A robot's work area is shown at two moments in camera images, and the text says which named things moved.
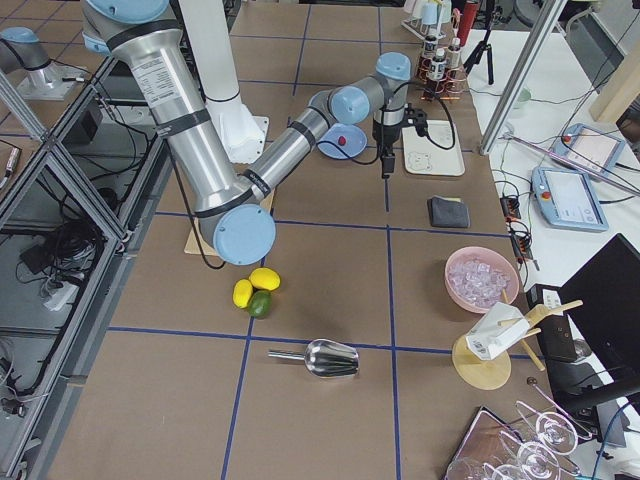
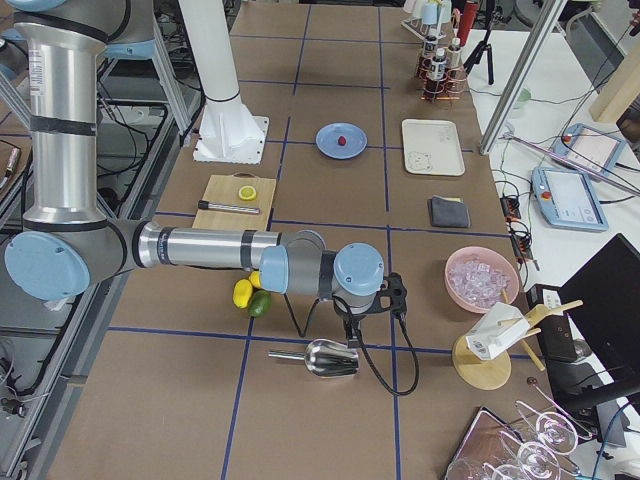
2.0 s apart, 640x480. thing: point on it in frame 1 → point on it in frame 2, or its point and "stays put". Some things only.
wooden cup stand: x=485 y=374 stays put
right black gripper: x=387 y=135 → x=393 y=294
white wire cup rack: x=423 y=30 stays put
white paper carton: x=498 y=327 stays put
